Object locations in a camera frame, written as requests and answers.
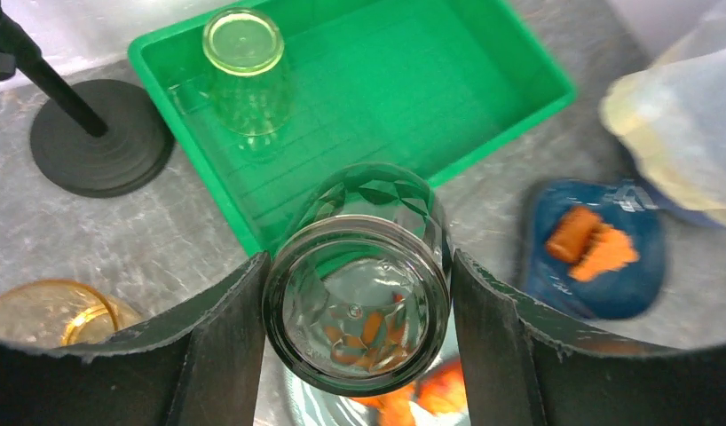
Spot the black microphone stand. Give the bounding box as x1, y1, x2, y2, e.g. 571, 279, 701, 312
0, 4, 175, 198

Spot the grey round plate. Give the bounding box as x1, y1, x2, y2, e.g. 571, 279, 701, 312
284, 313, 470, 425

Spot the smoky grey glass cup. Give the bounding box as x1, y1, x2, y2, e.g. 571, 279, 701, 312
262, 162, 454, 398

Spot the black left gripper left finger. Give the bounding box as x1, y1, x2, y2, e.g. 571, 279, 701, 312
0, 253, 271, 425

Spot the dark blue leaf plate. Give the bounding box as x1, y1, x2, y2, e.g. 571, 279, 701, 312
518, 178, 668, 320

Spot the amber glass cup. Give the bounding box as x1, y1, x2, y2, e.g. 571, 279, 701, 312
0, 279, 143, 348

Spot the green glass cup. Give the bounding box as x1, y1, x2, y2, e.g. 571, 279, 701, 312
202, 7, 294, 160

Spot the brown fried food piece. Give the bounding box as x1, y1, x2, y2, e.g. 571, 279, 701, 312
545, 206, 603, 264

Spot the orange fried chicken piece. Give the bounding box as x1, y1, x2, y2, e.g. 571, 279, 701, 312
416, 358, 468, 415

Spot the trash bin with plastic bag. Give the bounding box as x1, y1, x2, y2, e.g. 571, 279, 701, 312
599, 1, 726, 228

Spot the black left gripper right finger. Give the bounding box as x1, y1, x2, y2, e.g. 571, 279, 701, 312
452, 251, 726, 425

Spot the orange breaded food piece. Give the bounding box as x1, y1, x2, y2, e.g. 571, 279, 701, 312
568, 224, 640, 282

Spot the green plastic tray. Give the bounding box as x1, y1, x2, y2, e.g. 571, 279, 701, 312
128, 1, 576, 255

